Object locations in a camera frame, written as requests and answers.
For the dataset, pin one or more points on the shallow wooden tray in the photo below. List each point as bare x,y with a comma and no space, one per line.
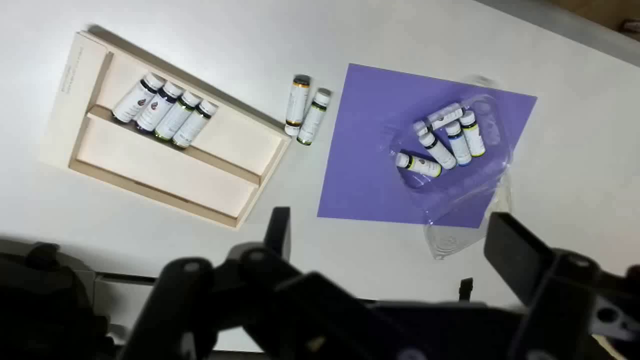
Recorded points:
219,177

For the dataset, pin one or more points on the purple paper mat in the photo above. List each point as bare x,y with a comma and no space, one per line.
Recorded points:
381,170

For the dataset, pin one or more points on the white bottle black cap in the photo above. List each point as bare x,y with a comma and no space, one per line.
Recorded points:
194,124
296,103
150,117
134,101
314,117
176,117

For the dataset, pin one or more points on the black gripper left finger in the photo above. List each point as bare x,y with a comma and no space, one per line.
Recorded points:
277,236

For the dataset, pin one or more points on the clear plastic bowl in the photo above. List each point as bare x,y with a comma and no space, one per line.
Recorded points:
453,189

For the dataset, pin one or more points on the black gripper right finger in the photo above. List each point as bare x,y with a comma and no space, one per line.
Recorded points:
514,253

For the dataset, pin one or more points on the white bottle in bowl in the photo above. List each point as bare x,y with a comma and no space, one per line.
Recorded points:
472,135
445,115
459,144
418,165
434,147

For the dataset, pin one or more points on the clear plastic bowl lid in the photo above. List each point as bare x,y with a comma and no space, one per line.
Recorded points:
446,240

